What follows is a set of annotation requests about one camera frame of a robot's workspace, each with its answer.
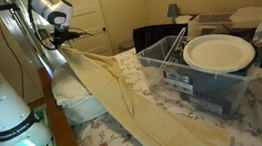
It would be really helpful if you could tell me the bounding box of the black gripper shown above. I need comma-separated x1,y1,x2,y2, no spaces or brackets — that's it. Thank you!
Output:
48,26,83,51

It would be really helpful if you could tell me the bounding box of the yellow waffle weave towel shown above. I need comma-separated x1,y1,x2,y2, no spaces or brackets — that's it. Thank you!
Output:
58,26,235,146

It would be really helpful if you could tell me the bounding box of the cream white pillow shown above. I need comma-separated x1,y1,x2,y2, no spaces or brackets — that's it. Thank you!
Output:
48,59,92,106

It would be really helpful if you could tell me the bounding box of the pale blue pillow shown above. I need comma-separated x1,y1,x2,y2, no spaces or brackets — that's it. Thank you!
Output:
60,91,109,127

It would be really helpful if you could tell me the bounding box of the brown wooden bed footboard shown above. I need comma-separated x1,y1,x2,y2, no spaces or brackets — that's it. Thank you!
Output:
38,63,85,146

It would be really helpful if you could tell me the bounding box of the clear plastic storage bin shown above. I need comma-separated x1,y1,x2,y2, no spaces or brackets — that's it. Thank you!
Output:
134,25,262,128

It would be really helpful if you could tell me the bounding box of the white plastic clothes hanger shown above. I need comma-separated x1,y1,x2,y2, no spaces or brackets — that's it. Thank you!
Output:
140,26,195,89

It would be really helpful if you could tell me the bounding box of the small grey table lamp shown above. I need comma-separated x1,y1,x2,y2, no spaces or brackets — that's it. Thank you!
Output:
165,3,182,25

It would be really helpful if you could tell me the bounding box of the dark box with white labels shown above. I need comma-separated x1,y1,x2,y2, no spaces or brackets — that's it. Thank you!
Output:
161,58,255,124

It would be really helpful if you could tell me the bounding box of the clear plastic container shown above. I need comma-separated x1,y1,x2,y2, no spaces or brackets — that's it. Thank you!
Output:
185,9,238,40

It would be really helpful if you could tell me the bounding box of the white paper plate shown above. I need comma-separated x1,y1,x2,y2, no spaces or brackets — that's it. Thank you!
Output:
180,29,258,78

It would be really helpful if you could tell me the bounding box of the white folded bedding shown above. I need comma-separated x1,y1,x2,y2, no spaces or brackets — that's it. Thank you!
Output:
228,5,262,36

